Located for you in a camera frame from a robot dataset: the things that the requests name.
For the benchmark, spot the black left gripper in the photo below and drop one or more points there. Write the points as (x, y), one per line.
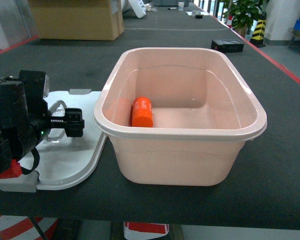
(25, 120)

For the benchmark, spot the white box lid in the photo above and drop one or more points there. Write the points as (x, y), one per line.
(64, 161)

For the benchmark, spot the orange cylindrical capacitor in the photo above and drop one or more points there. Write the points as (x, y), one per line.
(142, 115)

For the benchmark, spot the cardboard box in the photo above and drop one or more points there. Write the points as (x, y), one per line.
(88, 20)

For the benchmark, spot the pink plastic box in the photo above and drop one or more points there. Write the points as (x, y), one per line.
(203, 114)

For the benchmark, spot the red white traffic cone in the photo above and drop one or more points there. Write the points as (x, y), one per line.
(21, 227)

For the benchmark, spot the white paper cup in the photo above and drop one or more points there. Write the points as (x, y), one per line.
(181, 5)

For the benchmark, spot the black rectangular device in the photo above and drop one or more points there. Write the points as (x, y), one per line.
(227, 45)

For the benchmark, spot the potted green plant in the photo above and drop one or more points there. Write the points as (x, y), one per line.
(244, 13)

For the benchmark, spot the yellow black traffic cone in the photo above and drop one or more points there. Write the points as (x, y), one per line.
(257, 38)

